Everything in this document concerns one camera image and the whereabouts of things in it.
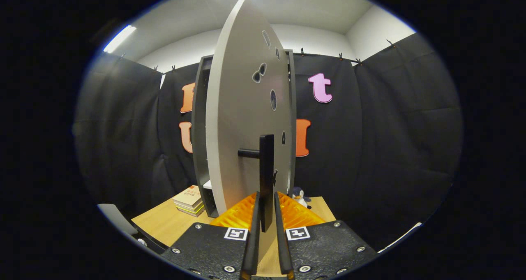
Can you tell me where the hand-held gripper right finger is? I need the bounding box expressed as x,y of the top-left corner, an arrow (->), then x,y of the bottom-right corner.
274,192 -> 378,280

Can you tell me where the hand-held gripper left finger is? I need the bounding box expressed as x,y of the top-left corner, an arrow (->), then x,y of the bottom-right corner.
161,192 -> 261,280

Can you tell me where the black door handle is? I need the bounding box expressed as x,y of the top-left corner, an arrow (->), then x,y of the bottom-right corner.
238,134 -> 275,233

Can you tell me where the grey shoe cabinet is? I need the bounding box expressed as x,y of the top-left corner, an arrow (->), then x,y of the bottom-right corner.
191,49 -> 297,218

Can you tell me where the penguin plush toy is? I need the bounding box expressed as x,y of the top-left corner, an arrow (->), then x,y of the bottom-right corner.
292,186 -> 312,210

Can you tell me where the yellow edged book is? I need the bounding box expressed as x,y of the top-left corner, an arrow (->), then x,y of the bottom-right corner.
176,204 -> 205,218

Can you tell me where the beige book orange corner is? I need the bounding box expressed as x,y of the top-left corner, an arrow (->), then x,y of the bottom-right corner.
173,185 -> 202,208

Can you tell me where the black backdrop cloth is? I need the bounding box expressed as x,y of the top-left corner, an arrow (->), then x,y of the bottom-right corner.
73,32 -> 464,252

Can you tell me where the long ceiling light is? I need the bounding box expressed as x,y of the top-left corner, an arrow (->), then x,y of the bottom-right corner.
103,25 -> 137,53

